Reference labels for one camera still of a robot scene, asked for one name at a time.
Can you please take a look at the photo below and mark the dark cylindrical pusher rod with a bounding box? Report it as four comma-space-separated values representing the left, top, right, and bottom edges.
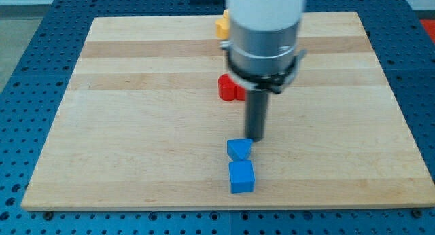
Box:
245, 90, 268, 142

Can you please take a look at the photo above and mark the wooden board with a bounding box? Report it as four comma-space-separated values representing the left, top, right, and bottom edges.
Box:
21, 12, 434, 211

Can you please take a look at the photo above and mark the yellow heart block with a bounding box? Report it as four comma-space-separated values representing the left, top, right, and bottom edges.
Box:
215, 9, 230, 39

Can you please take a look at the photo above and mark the blue triangle block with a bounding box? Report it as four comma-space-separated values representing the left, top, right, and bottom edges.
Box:
227, 139, 253, 161

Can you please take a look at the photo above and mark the blue cube block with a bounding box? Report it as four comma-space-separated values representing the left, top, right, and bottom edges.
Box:
228, 160, 256, 194

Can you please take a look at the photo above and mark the red heart block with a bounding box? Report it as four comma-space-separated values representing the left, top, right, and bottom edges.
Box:
217, 73, 245, 101

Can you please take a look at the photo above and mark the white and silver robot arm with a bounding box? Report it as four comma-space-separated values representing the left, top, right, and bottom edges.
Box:
221, 0, 306, 94

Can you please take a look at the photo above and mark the blue perforated metal base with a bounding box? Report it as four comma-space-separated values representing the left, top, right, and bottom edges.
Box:
1, 0, 434, 234

